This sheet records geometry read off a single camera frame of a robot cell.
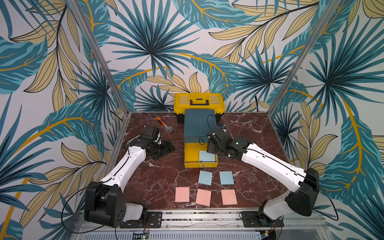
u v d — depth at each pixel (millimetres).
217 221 748
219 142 562
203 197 804
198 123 822
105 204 401
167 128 1099
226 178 880
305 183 413
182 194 814
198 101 1040
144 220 658
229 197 805
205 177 880
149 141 597
